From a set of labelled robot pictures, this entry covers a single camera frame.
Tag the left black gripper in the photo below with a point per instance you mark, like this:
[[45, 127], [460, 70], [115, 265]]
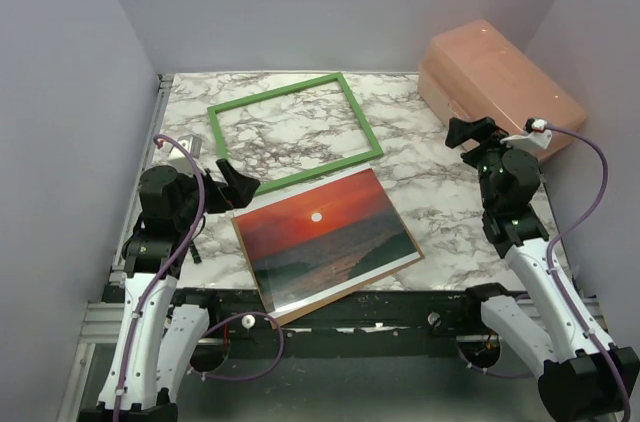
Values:
[[237, 193]]

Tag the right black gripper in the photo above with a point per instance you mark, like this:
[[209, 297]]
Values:
[[462, 130]]

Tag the green wooden picture frame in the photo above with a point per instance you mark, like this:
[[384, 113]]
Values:
[[294, 133]]

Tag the sunset photo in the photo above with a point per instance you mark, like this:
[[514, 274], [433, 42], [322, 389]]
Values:
[[307, 248]]

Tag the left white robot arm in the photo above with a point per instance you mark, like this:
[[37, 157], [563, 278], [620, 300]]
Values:
[[160, 330]]

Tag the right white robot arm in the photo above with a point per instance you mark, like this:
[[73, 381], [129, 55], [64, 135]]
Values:
[[581, 372]]

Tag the pink plastic storage box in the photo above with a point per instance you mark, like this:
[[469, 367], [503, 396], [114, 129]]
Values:
[[473, 71]]

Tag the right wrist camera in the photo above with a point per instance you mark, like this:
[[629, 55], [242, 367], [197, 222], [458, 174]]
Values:
[[535, 138]]

